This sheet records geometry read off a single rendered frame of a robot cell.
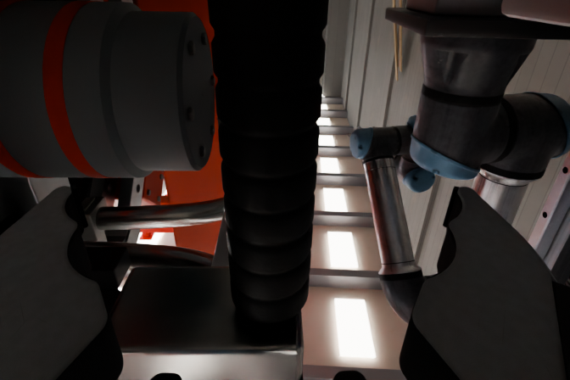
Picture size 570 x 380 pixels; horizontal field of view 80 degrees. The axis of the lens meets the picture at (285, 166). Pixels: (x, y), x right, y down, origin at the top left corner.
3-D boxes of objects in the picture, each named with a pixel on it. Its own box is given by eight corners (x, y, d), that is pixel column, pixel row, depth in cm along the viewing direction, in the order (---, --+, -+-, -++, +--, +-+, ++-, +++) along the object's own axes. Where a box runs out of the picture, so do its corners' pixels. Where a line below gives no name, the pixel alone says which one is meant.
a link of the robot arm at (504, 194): (522, 107, 51) (437, 343, 76) (603, 102, 53) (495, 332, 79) (467, 86, 61) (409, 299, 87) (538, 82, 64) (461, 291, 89)
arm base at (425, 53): (566, 36, 43) (537, 112, 48) (503, 24, 56) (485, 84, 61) (443, 33, 43) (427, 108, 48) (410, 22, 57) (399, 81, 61)
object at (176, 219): (70, 211, 35) (96, 285, 40) (258, 211, 36) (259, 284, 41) (133, 142, 51) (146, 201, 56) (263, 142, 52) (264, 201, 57)
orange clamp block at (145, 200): (92, 198, 53) (118, 209, 62) (144, 198, 53) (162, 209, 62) (100, 156, 55) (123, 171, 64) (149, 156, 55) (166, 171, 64)
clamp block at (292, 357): (84, 352, 14) (112, 421, 16) (305, 350, 14) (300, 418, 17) (131, 263, 18) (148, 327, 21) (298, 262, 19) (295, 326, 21)
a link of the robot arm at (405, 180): (441, 165, 88) (433, 193, 92) (418, 148, 97) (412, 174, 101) (413, 168, 86) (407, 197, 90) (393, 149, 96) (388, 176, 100)
